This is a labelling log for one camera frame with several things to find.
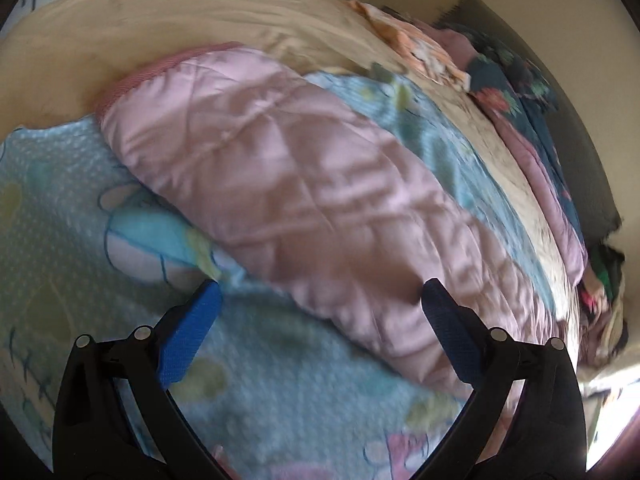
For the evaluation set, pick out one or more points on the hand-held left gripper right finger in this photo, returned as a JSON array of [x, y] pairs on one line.
[[450, 332]]

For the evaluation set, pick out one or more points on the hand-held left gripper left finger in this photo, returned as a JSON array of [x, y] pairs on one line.
[[192, 330]]

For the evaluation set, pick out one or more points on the pink quilted comforter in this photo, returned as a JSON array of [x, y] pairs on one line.
[[280, 175]]

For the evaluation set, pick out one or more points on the pile of mixed clothes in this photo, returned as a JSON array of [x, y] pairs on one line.
[[600, 285]]

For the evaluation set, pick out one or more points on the cream curtain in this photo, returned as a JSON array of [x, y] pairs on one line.
[[602, 376]]

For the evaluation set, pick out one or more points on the blue cartoon printed bedsheet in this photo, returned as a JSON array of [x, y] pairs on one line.
[[60, 240]]

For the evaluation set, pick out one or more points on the bright window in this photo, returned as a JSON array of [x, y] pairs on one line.
[[607, 435]]

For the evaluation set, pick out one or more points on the dark blue floral quilt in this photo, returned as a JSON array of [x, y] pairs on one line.
[[505, 77]]

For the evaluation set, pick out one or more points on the orange floral cloth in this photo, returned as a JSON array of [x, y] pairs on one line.
[[425, 55]]

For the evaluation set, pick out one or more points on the beige bed sheet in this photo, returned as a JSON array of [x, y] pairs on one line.
[[200, 15]]

